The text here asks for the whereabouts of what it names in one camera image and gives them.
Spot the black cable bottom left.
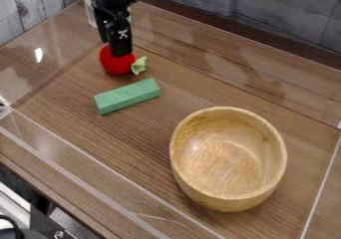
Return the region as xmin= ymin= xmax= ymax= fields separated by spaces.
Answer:
xmin=0 ymin=214 xmax=25 ymax=239

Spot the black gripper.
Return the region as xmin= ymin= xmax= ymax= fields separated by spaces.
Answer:
xmin=92 ymin=0 xmax=137 ymax=58

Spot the light wooden bowl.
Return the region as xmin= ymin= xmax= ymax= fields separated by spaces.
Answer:
xmin=169 ymin=107 xmax=287 ymax=212

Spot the clear acrylic tray enclosure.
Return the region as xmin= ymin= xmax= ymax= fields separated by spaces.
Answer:
xmin=0 ymin=1 xmax=341 ymax=239

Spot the black bracket bottom left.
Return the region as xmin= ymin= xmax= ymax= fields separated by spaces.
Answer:
xmin=29 ymin=205 xmax=77 ymax=239

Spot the green rectangular block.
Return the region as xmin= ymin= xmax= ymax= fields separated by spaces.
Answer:
xmin=93 ymin=79 xmax=161 ymax=115

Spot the red plush fruit green stem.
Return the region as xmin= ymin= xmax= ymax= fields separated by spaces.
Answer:
xmin=99 ymin=46 xmax=148 ymax=76

